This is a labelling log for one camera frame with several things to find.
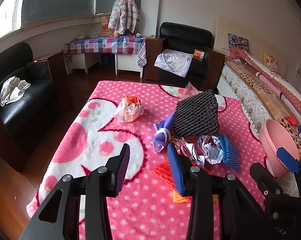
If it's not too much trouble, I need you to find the white tied plastic bag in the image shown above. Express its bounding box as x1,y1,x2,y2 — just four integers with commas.
113,95,144,123

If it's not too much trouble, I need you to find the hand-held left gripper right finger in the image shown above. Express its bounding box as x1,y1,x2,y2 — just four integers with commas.
167,143,273,240

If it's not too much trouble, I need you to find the white floral cloth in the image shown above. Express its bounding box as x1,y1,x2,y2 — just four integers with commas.
154,49,193,77

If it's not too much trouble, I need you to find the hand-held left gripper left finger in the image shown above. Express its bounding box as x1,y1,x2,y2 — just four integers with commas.
18,144,130,240

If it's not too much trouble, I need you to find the white patterned puffer jacket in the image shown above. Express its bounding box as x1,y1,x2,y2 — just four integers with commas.
108,0,138,33

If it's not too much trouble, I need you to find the white crumpled cloth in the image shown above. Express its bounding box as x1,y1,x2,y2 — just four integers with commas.
0,76,31,106

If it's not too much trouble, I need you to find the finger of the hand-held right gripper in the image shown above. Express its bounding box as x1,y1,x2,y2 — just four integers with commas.
250,162,285,201
276,147,301,198

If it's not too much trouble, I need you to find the yellow foam net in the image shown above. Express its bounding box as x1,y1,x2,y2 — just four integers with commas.
172,189,192,203

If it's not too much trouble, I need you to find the polka dot quilt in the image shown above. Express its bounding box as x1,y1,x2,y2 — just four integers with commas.
231,47,301,125

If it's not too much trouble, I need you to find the crumpled foil wrapper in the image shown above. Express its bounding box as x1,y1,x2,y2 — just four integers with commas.
174,135,225,168

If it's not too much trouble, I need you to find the black leather armchair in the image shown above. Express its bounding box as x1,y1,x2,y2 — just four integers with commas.
0,42,56,173
158,22,213,85

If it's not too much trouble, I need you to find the window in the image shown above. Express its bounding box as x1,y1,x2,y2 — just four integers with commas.
0,0,28,44

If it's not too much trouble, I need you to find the white bed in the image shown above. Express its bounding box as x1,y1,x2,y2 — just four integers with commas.
216,17,301,198

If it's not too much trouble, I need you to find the colourful cartoon pillow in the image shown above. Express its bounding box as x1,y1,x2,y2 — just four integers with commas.
228,33,250,53

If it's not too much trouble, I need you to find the red foam net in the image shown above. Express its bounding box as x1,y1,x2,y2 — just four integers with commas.
153,162,177,185

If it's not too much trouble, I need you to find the pink rolled mat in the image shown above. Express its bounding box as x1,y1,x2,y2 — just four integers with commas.
256,72,291,105

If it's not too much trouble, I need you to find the pink polka dot blanket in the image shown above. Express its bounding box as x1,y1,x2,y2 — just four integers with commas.
26,80,295,240

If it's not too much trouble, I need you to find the checkered tablecloth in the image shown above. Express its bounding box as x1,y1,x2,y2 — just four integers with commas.
63,36,147,68

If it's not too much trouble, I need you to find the black foam net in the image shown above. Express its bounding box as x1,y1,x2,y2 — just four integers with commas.
173,89,220,137

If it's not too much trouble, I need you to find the white table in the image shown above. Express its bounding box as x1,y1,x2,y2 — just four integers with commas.
64,52,143,78

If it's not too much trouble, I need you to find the pink transparent wrapper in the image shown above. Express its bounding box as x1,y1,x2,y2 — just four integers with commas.
180,81,200,100

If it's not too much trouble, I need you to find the red snack packet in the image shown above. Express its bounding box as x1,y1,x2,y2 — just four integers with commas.
284,116,299,126

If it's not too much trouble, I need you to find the purple cloth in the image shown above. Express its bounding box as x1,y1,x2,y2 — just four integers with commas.
150,112,176,153

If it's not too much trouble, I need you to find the pink plastic bucket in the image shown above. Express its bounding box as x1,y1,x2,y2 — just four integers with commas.
259,119,301,178

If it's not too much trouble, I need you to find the yellow flower pillow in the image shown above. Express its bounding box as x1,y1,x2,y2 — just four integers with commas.
263,52,278,68

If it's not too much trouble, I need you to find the brown paper bag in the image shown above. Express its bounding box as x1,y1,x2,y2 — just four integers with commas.
100,16,113,37

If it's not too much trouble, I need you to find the brown leaf pattern blanket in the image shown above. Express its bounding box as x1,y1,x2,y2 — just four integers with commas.
224,56,301,165

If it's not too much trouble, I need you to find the brown wooden cabinet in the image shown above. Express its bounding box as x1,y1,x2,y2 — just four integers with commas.
203,46,226,93
143,37,166,82
27,52,73,110

